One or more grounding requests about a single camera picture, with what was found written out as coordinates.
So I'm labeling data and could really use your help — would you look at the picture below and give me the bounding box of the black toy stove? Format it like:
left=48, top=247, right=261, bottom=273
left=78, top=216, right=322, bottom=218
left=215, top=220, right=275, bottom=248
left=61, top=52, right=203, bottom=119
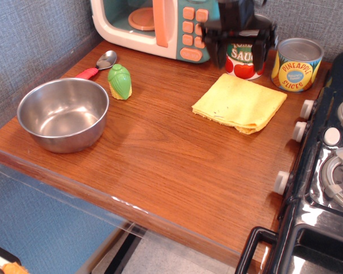
left=236, top=52, right=343, bottom=273

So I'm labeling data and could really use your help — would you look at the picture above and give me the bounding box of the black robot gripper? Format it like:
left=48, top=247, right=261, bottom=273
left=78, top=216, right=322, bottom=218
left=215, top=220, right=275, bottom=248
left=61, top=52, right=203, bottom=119
left=200, top=1, right=278, bottom=72

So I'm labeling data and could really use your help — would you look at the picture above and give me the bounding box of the red handled metal spoon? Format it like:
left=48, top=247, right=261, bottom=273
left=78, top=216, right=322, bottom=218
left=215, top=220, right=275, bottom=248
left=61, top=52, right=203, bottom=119
left=75, top=50, right=117, bottom=79

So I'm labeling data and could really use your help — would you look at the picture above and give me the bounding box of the stainless steel bowl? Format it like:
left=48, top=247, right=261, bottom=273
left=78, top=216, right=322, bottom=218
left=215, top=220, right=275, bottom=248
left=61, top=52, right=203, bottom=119
left=17, top=78, right=109, bottom=154

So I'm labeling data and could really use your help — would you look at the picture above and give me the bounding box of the green toy corn cob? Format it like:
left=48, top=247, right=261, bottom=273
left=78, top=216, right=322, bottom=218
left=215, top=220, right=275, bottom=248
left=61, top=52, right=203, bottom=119
left=107, top=64, right=132, bottom=100

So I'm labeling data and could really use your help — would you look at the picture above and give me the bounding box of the white stove knob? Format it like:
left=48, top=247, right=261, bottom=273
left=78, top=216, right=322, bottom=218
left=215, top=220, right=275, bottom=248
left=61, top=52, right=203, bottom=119
left=273, top=171, right=290, bottom=195
left=300, top=100, right=315, bottom=120
left=292, top=122, right=307, bottom=143

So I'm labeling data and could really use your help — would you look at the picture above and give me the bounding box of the toy microwave oven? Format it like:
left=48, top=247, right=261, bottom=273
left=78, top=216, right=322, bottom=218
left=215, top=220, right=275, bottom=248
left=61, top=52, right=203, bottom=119
left=90, top=1, right=220, bottom=63

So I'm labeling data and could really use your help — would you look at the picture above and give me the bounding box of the white stove knob lower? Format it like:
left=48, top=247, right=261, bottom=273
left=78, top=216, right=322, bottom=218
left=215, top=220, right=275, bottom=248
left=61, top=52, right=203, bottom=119
left=273, top=171, right=290, bottom=195

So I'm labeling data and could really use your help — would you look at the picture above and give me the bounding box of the white stove knob middle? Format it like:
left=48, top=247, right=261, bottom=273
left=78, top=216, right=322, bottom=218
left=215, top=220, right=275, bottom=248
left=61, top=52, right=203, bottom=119
left=292, top=122, right=307, bottom=143

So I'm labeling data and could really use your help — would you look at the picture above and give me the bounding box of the pineapple slices can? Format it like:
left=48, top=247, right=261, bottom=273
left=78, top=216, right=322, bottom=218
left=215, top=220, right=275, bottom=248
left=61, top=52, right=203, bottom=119
left=271, top=38, right=324, bottom=92

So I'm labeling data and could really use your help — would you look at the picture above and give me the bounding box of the orange plate in microwave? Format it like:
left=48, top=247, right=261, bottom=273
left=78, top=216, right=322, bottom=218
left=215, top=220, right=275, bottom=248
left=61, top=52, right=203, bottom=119
left=128, top=7, right=154, bottom=31

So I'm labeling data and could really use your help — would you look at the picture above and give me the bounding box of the orange object at corner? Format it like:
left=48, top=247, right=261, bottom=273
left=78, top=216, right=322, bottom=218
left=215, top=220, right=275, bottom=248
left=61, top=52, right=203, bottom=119
left=2, top=262, right=29, bottom=274

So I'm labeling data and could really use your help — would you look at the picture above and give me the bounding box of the white stove knob upper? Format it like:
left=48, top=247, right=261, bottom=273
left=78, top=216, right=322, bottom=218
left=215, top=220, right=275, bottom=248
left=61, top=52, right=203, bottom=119
left=300, top=100, right=315, bottom=120

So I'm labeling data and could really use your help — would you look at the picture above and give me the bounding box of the tomato sauce can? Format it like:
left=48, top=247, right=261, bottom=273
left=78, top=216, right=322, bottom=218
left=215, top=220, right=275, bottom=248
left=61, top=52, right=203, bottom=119
left=225, top=14, right=275, bottom=80

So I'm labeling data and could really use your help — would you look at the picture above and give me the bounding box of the yellow cloth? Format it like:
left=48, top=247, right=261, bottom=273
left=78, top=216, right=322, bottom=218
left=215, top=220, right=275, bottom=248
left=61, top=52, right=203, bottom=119
left=192, top=74, right=287, bottom=135

